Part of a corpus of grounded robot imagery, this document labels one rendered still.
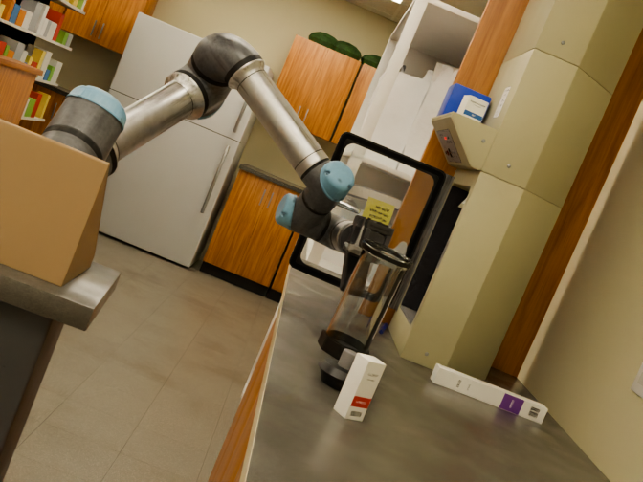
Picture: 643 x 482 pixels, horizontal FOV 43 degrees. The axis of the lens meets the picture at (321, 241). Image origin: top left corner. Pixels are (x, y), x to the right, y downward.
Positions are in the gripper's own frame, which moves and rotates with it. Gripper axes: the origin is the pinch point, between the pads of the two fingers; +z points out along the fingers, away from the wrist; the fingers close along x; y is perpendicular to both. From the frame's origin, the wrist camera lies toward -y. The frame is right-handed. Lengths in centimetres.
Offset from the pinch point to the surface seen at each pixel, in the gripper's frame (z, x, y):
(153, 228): -537, 16, -47
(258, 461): 57, -28, -27
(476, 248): -22.5, 29.5, 10.7
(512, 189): -20.6, 31.6, 26.1
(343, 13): -564, 105, 187
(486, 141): -22.4, 22.0, 34.1
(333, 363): 14.7, -7.4, -19.6
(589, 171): -48, 67, 43
